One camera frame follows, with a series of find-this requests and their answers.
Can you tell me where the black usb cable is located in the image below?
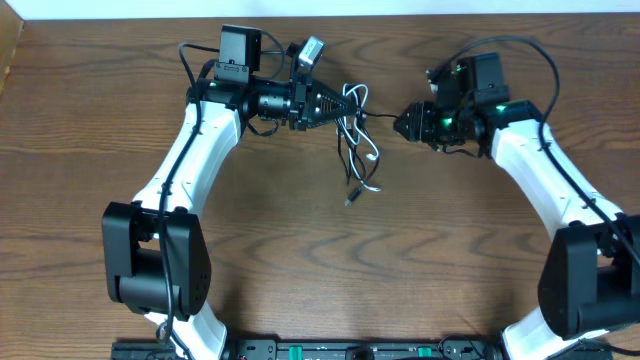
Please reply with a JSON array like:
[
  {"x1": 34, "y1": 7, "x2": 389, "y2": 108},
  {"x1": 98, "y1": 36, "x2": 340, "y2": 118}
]
[{"x1": 333, "y1": 82, "x2": 401, "y2": 207}]

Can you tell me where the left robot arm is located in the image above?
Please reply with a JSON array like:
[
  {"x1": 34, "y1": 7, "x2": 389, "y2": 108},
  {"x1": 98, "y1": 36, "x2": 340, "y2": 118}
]
[{"x1": 101, "y1": 25, "x2": 357, "y2": 359}]

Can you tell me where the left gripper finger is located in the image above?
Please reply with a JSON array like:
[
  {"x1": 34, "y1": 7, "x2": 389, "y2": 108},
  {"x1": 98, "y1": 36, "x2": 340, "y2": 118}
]
[
  {"x1": 304, "y1": 113, "x2": 347, "y2": 130},
  {"x1": 311, "y1": 80, "x2": 358, "y2": 118}
]

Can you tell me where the cardboard box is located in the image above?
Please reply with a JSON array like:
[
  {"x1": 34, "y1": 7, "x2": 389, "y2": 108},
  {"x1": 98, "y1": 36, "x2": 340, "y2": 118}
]
[{"x1": 0, "y1": 0, "x2": 24, "y2": 91}]

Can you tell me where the white usb cable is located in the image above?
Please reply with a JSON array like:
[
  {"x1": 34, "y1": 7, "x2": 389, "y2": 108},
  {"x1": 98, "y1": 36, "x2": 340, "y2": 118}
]
[{"x1": 340, "y1": 82, "x2": 382, "y2": 193}]

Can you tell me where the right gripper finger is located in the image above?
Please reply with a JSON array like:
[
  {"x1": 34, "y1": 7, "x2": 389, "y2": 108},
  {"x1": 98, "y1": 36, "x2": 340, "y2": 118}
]
[
  {"x1": 393, "y1": 122, "x2": 415, "y2": 142},
  {"x1": 393, "y1": 107, "x2": 415, "y2": 128}
]

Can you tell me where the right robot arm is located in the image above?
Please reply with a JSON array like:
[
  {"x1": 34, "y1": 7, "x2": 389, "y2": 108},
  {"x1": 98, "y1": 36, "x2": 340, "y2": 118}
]
[{"x1": 393, "y1": 53, "x2": 639, "y2": 359}]

